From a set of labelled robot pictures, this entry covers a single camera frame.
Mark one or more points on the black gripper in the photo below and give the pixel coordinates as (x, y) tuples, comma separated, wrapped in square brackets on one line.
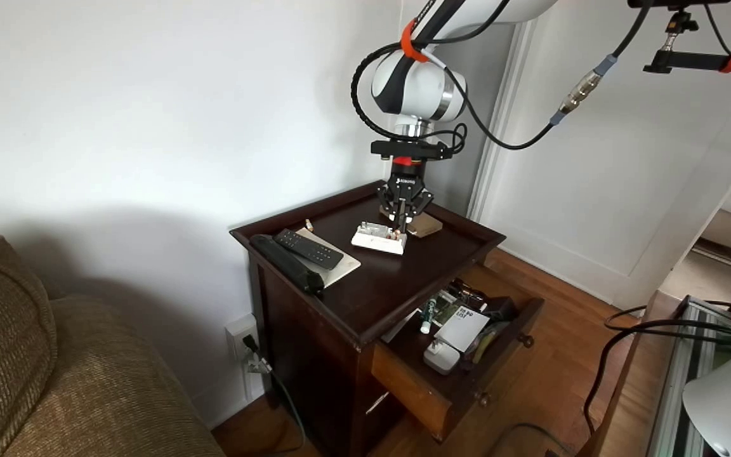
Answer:
[(404, 179)]

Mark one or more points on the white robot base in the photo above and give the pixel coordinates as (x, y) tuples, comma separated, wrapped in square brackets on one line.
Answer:
[(729, 407)]

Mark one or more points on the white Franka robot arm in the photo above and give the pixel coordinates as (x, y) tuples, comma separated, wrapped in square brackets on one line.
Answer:
[(420, 90)]

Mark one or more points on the white remote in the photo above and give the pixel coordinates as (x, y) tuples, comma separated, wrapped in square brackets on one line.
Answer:
[(380, 242)]

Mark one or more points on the grey remote with buttons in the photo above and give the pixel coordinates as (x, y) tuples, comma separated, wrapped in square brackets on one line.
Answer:
[(309, 246)]

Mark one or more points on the long black remote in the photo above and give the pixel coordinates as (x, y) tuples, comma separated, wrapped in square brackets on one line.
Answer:
[(286, 265)]

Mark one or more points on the tan leather wallet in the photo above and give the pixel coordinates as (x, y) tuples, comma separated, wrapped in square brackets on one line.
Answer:
[(427, 223)]

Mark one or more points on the white paper pad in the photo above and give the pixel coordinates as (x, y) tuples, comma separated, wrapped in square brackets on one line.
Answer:
[(343, 269)]

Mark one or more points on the small beige item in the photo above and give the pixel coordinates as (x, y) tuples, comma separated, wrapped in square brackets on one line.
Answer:
[(309, 223)]

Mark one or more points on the green and black packet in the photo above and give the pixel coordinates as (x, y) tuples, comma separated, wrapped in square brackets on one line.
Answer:
[(443, 305)]

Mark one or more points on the white flat box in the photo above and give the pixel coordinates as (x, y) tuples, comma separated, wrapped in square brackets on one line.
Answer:
[(464, 327)]

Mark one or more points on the black item in drawer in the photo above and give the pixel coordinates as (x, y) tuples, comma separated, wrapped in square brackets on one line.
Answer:
[(495, 308)]

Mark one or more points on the white charger block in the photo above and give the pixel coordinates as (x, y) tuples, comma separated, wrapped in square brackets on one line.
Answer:
[(443, 355)]

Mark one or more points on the dark wooden nightstand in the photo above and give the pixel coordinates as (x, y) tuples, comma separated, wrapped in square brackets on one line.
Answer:
[(316, 338)]

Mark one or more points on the open wooden drawer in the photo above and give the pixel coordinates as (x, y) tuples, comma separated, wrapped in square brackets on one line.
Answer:
[(417, 390)]

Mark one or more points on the brown fabric sofa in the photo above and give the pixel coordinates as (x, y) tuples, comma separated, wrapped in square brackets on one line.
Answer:
[(88, 381)]

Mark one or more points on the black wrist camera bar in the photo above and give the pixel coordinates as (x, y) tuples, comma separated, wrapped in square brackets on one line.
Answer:
[(406, 147)]

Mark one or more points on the white wall outlet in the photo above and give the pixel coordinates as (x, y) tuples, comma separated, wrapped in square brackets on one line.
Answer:
[(236, 327)]

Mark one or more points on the black camera boom bar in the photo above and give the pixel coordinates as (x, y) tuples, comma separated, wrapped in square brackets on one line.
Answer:
[(686, 62)]

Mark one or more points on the grey metal frame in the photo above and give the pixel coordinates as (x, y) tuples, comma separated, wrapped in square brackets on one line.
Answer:
[(679, 396)]

